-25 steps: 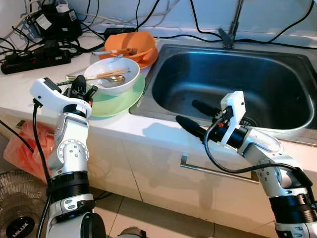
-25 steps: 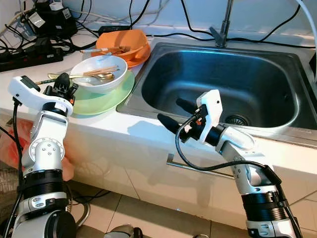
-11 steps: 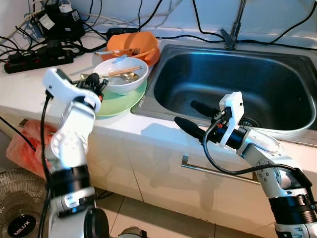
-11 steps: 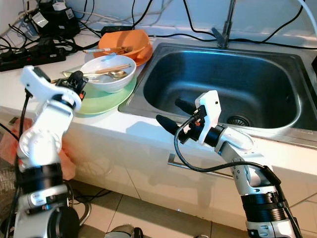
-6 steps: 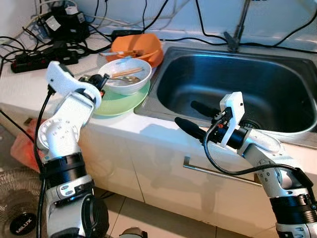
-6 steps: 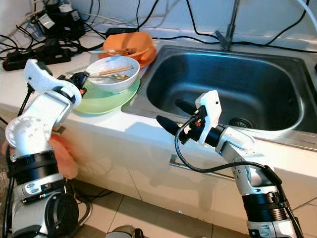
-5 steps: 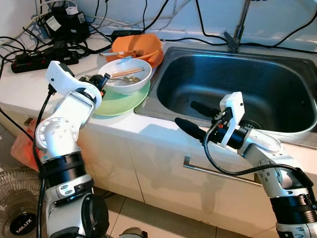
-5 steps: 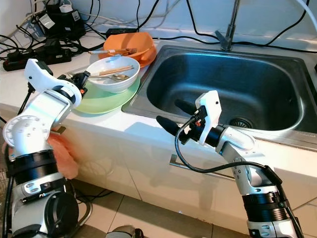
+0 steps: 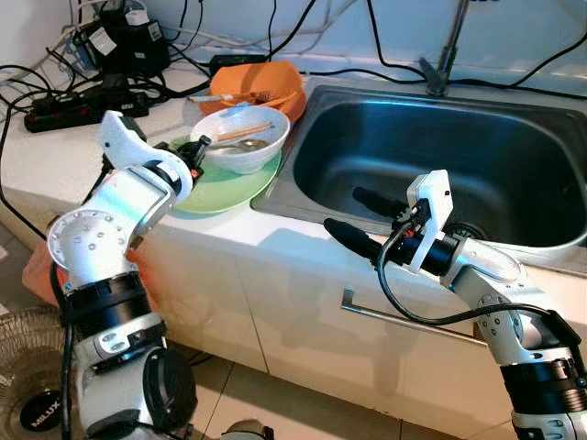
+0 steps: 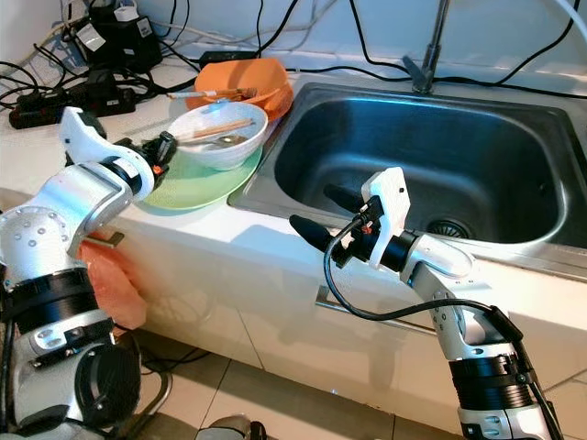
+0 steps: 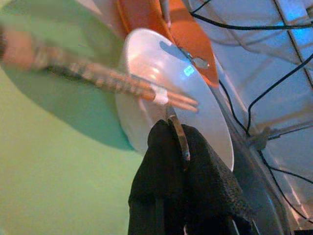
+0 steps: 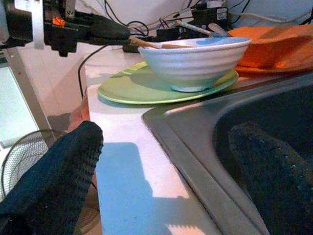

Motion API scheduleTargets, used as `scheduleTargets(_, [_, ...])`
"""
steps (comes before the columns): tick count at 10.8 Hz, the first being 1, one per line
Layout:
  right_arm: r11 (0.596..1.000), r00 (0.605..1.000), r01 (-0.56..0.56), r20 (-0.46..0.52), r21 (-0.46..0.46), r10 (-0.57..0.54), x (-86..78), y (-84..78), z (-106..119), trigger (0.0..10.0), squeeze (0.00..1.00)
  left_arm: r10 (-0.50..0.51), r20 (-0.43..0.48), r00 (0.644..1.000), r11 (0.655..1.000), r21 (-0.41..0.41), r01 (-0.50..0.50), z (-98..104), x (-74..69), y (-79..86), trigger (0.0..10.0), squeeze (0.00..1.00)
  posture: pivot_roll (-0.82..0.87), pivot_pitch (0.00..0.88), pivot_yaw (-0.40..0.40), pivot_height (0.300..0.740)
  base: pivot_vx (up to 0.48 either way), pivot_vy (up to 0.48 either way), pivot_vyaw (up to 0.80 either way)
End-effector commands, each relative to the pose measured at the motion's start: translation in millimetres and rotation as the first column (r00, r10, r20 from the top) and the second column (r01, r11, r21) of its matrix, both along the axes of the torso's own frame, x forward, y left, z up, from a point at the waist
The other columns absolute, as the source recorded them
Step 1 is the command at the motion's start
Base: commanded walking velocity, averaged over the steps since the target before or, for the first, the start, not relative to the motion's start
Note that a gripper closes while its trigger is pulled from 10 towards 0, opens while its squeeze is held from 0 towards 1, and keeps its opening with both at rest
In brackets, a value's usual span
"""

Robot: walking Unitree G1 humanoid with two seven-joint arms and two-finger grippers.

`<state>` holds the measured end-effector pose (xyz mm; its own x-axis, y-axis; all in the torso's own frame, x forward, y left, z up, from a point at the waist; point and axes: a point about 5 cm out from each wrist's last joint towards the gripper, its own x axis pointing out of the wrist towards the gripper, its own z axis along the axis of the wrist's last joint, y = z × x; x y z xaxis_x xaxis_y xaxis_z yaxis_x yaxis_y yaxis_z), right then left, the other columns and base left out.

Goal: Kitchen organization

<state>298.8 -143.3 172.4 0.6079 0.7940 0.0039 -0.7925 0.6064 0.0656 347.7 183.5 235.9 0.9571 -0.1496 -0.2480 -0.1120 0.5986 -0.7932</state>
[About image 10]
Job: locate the white bowl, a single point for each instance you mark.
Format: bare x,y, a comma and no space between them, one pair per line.
238,153

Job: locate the black power strip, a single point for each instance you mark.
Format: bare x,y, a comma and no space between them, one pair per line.
64,105

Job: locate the orange bowl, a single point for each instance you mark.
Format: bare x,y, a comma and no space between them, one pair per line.
271,78

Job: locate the red plastic bag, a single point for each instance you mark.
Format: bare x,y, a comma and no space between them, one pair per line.
119,289

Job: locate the white kitchen base cabinet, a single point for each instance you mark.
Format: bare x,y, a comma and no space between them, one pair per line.
284,357

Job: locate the metal spoon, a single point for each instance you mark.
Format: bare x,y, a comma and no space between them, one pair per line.
229,141

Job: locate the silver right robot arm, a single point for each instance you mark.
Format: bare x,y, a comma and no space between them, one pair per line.
445,261

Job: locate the flat black power adapter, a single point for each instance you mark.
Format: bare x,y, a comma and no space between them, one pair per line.
225,58

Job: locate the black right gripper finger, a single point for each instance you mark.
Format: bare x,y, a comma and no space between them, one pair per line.
341,197
316,234

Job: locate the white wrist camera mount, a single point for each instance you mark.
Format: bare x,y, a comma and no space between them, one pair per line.
387,192
83,133

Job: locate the metal faucet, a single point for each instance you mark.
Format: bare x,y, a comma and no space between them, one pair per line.
422,73

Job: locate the stainless steel sink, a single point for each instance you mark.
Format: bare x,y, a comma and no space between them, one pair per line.
495,151

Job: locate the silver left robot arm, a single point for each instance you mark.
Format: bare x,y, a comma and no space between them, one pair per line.
73,197

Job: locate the black box device with labels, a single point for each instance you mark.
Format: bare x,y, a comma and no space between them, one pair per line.
119,46

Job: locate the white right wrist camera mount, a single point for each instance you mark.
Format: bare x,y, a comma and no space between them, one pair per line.
387,192

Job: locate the metal sink drain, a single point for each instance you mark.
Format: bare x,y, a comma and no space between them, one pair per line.
449,229

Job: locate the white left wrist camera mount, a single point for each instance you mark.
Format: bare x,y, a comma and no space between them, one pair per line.
83,133

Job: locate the light green plate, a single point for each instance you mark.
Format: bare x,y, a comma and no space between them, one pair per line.
202,188

